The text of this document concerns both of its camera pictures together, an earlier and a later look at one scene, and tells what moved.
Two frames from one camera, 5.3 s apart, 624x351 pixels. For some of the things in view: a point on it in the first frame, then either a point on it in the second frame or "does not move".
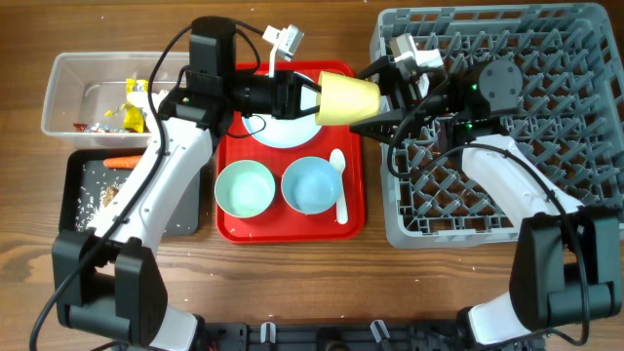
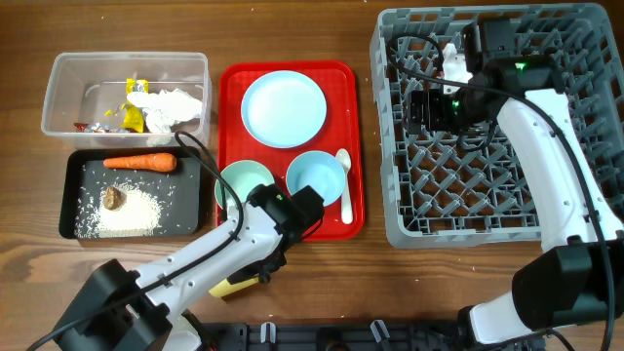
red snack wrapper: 80,127 does not move
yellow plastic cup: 343,99 -> 225,287
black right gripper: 401,95 -> 432,100
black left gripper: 288,88 -> 264,275
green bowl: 245,188 does not move
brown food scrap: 110,193 does not move
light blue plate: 285,133 does not move
